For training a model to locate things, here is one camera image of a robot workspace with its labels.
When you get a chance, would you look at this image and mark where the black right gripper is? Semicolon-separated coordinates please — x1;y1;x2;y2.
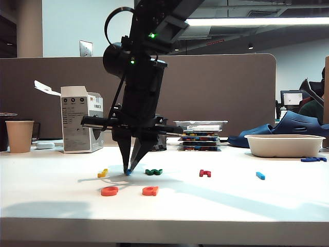
81;104;185;175

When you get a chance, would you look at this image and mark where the orange letter a magnet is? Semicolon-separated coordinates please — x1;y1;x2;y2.
142;186;159;197

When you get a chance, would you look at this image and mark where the orange letter c magnet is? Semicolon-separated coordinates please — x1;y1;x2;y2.
101;186;119;197

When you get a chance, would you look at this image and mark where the letter magnet card sheet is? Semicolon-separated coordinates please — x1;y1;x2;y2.
180;132;220;137
179;136;221;142
177;146;222;152
178;141;221;147

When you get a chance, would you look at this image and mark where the black mesh pen holder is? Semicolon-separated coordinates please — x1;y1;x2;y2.
151;133;168;152

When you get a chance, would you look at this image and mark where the white face mask box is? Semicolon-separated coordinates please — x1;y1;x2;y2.
34;80;105;154

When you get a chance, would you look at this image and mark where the white black labelled marker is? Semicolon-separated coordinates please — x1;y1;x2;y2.
187;125;222;132

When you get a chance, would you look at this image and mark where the clear plastic box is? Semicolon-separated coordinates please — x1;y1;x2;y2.
173;120;229;133

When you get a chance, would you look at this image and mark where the small white case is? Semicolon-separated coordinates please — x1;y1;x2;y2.
35;141;56;150

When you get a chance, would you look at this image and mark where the brown desk partition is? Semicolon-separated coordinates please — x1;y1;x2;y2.
0;53;277;141

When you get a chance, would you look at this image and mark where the navy blue rubber slipper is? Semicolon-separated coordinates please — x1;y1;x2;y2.
272;110;329;136
227;123;275;149

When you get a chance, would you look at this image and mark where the brown paper cup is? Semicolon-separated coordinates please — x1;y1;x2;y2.
5;120;35;154

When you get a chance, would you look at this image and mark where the dark round container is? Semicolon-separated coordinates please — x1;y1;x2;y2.
0;112;19;152

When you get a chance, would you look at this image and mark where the beige pulp tray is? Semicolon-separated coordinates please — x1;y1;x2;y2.
244;134;326;158

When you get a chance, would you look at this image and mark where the black computer monitor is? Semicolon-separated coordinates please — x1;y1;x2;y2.
280;90;313;114

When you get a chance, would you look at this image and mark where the long ceiling light strip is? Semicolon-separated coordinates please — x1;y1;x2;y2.
185;17;329;26

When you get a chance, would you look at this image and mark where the person in green shirt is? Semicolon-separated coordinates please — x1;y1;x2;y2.
299;65;329;125

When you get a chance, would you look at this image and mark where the dark office chair back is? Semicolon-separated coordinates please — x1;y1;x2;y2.
299;78;325;106

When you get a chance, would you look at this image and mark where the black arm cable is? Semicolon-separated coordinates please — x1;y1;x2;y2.
104;7;136;124

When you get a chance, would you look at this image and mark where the metal wall plate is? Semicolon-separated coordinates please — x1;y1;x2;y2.
79;40;94;57

